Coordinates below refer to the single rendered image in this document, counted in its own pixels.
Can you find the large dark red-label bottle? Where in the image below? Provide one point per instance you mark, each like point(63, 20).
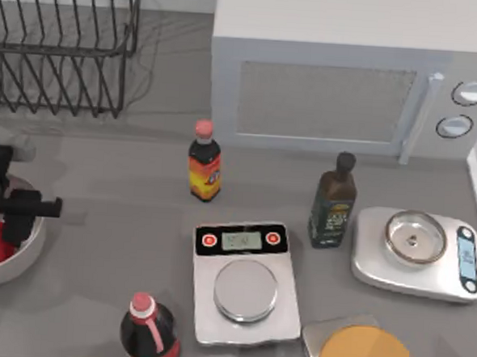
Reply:
point(148, 335)

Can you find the silver scale with yellow plate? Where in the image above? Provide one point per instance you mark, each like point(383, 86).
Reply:
point(369, 356)

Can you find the pale microwave oven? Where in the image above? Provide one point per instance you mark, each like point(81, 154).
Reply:
point(313, 21)

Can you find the microwave oven door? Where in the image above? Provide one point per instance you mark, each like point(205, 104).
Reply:
point(324, 103)

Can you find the small dark orange-label bottle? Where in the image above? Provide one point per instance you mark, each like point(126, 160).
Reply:
point(205, 172)

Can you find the white bowl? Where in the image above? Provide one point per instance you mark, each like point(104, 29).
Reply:
point(22, 262)

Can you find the silver scale with black panel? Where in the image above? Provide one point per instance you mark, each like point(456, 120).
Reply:
point(245, 328)

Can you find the dark green oil bottle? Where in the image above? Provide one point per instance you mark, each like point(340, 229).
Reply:
point(333, 208)

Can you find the silver scale with blue display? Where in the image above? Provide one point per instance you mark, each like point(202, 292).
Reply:
point(371, 255)

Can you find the larger white microwave knob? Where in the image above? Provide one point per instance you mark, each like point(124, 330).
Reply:
point(470, 92)

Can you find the smaller white microwave knob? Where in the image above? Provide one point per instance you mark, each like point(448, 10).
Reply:
point(453, 126)

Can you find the clear glass bowl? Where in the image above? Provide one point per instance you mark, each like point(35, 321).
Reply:
point(416, 238)

